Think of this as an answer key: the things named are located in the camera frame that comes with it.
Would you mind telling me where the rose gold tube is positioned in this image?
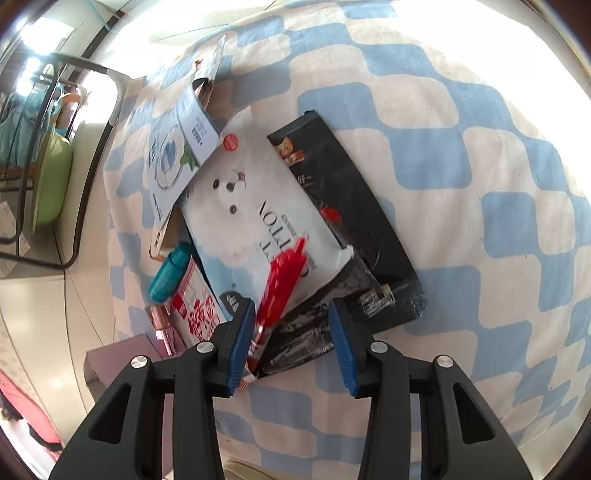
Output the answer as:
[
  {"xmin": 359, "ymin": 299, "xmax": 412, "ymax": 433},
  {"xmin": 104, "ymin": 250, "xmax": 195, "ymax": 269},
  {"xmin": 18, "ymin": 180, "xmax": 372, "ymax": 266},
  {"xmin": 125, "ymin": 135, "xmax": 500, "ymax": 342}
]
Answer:
[{"xmin": 145, "ymin": 302, "xmax": 178, "ymax": 356}]

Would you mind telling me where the light blue pouch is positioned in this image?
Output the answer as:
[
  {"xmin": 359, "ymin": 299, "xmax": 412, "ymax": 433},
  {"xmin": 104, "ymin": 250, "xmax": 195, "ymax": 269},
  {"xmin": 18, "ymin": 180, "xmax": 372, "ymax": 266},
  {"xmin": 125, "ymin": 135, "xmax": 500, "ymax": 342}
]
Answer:
[{"xmin": 143, "ymin": 85, "xmax": 222, "ymax": 222}]

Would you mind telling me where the pink cardboard box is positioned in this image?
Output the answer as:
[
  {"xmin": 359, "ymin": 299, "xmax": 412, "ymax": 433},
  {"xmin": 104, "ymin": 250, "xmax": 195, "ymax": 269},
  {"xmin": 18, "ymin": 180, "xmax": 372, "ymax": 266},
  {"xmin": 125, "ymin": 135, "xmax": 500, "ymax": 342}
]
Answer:
[{"xmin": 84, "ymin": 335, "xmax": 176, "ymax": 416}]

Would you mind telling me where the black metal rack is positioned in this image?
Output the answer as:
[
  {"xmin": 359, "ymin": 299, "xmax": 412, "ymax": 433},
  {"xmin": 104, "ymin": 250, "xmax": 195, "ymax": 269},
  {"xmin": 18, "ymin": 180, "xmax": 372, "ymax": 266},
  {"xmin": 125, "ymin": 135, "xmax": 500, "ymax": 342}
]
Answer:
[{"xmin": 0, "ymin": 51, "xmax": 125, "ymax": 271}]

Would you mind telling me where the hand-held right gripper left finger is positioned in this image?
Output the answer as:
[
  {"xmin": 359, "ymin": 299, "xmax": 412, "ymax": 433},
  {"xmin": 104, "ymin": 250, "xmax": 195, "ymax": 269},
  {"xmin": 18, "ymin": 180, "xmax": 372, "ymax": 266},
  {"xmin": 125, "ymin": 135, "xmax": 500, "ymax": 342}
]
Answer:
[{"xmin": 48, "ymin": 298, "xmax": 257, "ymax": 480}]

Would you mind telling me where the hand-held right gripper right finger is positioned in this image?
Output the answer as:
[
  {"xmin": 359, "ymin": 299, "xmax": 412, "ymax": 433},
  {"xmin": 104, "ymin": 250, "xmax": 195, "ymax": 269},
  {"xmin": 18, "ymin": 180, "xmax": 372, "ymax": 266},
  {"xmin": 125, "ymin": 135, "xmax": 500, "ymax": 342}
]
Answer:
[{"xmin": 328, "ymin": 298, "xmax": 536, "ymax": 480}]

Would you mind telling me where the teal bottle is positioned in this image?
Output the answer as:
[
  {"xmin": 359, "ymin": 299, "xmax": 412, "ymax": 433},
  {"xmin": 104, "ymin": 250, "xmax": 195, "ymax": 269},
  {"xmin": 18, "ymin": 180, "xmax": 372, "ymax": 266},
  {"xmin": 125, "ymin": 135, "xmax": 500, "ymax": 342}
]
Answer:
[{"xmin": 148, "ymin": 241, "xmax": 195, "ymax": 303}]

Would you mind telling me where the white pouch with orange flowers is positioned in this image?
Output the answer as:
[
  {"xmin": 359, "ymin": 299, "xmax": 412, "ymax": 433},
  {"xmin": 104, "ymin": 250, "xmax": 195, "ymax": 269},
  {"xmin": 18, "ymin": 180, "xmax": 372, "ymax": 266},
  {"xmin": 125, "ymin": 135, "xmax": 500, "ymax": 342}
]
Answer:
[{"xmin": 148, "ymin": 34, "xmax": 228, "ymax": 261}]

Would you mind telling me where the flat black box gold print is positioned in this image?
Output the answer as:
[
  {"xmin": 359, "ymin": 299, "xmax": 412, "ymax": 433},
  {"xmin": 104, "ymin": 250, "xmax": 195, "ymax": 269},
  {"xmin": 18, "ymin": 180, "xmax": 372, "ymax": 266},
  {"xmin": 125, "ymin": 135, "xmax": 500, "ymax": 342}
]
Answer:
[{"xmin": 267, "ymin": 110, "xmax": 428, "ymax": 333}]

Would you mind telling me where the red and white packet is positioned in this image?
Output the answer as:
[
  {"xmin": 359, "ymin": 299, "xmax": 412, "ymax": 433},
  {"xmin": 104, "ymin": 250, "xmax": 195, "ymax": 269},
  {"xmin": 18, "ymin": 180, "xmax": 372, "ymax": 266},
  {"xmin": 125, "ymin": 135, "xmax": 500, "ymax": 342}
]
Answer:
[{"xmin": 166, "ymin": 256, "xmax": 229, "ymax": 356}]

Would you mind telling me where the white pouch with dog face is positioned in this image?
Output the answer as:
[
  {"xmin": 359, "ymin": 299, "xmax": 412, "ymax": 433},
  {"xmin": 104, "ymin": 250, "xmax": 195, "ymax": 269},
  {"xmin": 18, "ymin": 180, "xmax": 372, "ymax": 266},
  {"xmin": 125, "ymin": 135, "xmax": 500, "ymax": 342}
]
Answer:
[{"xmin": 179, "ymin": 106, "xmax": 355, "ymax": 319}]

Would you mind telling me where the red cloth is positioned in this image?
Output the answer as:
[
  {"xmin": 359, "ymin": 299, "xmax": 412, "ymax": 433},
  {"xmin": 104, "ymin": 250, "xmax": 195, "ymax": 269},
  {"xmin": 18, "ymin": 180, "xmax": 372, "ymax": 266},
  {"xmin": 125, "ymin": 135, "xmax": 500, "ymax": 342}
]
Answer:
[{"xmin": 0, "ymin": 369, "xmax": 63, "ymax": 457}]

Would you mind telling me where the red pen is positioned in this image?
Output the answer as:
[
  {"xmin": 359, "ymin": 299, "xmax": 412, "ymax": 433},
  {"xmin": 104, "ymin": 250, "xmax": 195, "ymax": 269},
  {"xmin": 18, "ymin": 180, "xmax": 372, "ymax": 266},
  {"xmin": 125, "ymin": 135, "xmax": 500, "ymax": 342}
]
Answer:
[{"xmin": 245, "ymin": 237, "xmax": 309, "ymax": 384}]

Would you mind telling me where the blue and white checked blanket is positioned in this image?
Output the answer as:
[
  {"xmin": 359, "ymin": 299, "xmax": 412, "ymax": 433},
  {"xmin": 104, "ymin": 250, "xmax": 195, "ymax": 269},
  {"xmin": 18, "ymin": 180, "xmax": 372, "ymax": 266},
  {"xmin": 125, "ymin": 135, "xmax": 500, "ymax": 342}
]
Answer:
[{"xmin": 83, "ymin": 0, "xmax": 591, "ymax": 480}]

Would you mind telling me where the teal cloth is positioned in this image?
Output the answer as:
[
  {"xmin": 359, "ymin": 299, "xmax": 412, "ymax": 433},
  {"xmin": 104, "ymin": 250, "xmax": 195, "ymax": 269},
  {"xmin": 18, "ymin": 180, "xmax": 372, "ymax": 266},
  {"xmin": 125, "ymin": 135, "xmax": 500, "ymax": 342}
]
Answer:
[{"xmin": 0, "ymin": 92, "xmax": 42, "ymax": 171}]

